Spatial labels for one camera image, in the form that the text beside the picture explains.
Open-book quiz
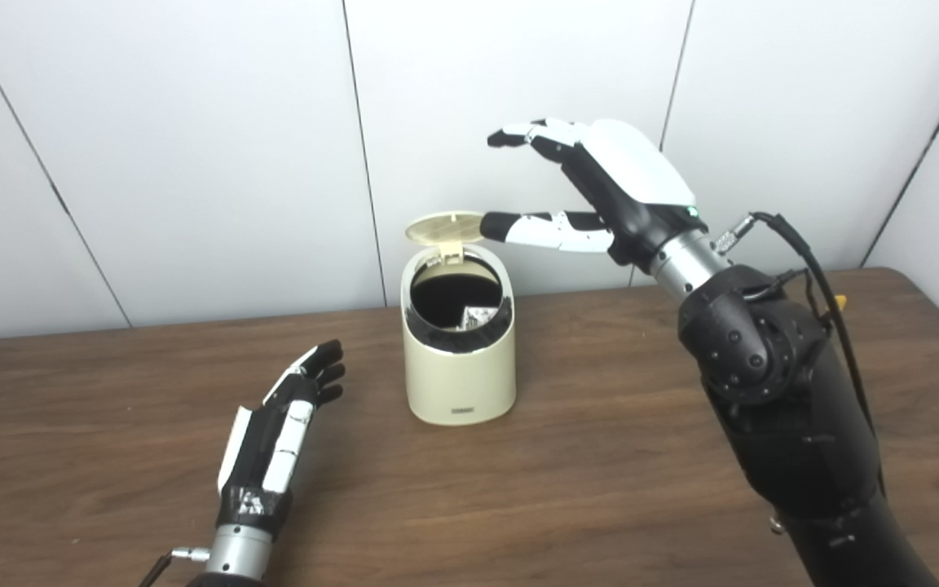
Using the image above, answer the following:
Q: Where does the white and black right hand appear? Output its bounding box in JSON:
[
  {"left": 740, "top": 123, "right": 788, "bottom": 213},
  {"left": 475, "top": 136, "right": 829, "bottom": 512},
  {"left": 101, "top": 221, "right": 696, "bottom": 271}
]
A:
[{"left": 480, "top": 118, "right": 708, "bottom": 266}]

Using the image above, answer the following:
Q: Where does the white and black left hand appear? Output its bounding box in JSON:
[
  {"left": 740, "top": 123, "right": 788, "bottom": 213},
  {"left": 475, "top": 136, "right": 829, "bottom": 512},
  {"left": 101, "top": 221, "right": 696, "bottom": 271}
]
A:
[{"left": 217, "top": 340, "right": 346, "bottom": 539}]

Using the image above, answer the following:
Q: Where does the cream round bin lid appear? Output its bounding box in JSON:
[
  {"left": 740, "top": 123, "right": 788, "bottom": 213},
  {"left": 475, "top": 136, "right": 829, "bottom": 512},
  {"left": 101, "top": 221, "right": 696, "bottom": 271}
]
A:
[{"left": 405, "top": 211, "right": 485, "bottom": 263}]

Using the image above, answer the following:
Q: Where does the cream-colored bin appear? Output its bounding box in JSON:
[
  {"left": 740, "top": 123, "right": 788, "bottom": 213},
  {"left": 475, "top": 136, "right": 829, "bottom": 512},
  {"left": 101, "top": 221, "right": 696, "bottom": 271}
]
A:
[{"left": 400, "top": 211, "right": 517, "bottom": 426}]

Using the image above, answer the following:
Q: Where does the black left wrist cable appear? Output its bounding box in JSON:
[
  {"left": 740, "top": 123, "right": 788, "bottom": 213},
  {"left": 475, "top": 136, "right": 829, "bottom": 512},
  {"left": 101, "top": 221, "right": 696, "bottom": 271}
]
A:
[{"left": 139, "top": 546, "right": 211, "bottom": 587}]

